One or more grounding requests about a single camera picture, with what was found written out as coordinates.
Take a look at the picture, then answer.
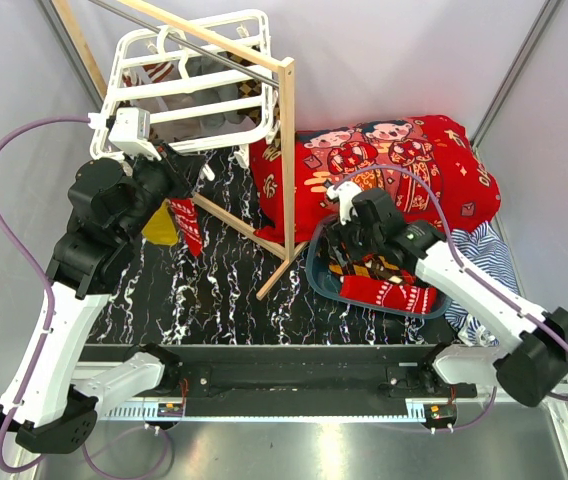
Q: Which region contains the wooden drying rack frame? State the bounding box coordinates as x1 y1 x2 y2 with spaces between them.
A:
52 1 305 299

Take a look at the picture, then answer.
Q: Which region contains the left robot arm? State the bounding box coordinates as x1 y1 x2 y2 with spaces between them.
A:
0 143 207 454

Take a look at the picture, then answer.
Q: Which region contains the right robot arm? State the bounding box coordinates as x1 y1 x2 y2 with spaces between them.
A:
327 182 568 407

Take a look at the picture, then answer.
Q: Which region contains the grey sock hanging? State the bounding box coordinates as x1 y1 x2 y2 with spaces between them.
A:
163 57 244 139

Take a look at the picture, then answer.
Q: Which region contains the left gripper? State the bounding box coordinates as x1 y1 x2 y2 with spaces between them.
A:
116 137 207 243

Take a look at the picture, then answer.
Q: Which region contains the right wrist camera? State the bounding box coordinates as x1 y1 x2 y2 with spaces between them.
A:
326 181 362 225

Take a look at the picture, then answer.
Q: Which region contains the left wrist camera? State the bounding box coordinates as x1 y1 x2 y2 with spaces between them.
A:
88 107 161 161

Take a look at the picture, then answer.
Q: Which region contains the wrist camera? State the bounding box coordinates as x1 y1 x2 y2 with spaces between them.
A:
88 107 161 161
326 181 362 225

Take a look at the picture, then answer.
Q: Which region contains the argyle sock in basket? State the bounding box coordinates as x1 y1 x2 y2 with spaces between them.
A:
329 255 416 285

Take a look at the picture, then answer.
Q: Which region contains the red patterned sock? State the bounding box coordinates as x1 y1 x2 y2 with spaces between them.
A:
340 276 438 314
169 199 203 257

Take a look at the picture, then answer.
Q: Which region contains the red cartoon print blanket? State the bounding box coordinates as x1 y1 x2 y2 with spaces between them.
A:
248 114 501 245

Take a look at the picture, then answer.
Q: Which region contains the metal rack rod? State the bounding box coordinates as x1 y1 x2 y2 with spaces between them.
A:
90 0 279 88

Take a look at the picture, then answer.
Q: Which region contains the yellow sock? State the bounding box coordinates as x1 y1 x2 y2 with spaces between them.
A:
142 201 179 247

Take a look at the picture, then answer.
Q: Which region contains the blue striped shirt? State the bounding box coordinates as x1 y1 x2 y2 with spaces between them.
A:
445 222 520 347

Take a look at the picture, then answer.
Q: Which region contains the clear plastic basket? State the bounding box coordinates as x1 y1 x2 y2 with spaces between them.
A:
305 214 452 320

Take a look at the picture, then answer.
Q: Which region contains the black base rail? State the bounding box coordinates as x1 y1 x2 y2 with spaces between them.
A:
103 345 480 425

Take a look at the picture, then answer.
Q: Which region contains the brown argyle sock hanging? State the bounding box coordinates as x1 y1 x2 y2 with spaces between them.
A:
230 54 262 125

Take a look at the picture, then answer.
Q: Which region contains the white plastic clip hanger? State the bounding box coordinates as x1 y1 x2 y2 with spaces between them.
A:
89 9 281 166

